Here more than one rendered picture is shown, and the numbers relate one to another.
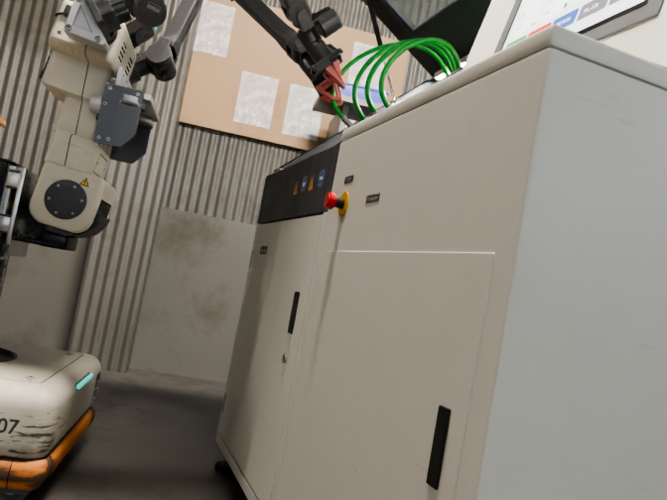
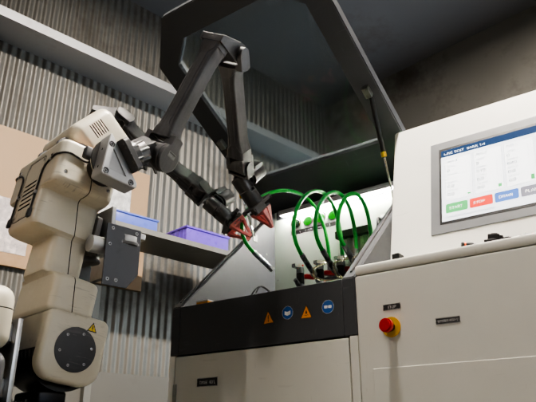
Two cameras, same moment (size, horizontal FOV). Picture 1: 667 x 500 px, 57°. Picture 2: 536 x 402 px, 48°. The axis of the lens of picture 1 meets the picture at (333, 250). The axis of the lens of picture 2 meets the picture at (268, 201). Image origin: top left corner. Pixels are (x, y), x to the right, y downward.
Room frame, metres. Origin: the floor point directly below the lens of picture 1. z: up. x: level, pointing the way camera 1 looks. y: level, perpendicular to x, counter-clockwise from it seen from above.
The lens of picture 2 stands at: (0.13, 1.13, 0.52)
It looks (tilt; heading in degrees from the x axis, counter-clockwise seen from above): 22 degrees up; 326
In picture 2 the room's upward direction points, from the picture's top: straight up
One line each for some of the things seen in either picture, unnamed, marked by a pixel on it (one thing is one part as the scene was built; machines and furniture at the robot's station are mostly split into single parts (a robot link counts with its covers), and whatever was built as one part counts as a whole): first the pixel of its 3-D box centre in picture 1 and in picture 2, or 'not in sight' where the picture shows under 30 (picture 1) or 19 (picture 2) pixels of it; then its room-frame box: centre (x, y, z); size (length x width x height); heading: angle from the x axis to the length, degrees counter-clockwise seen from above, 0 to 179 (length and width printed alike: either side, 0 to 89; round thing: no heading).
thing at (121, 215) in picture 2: (358, 98); (128, 226); (3.21, 0.01, 1.65); 0.28 x 0.19 x 0.09; 101
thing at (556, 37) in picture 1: (468, 117); (494, 258); (1.06, -0.19, 0.96); 0.70 x 0.22 x 0.03; 20
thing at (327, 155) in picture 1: (298, 192); (258, 321); (1.69, 0.13, 0.87); 0.62 x 0.04 x 0.16; 20
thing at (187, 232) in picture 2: not in sight; (197, 243); (3.30, -0.46, 1.66); 0.33 x 0.23 x 0.11; 101
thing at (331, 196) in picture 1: (334, 201); (388, 325); (1.25, 0.01, 0.80); 0.05 x 0.04 x 0.05; 20
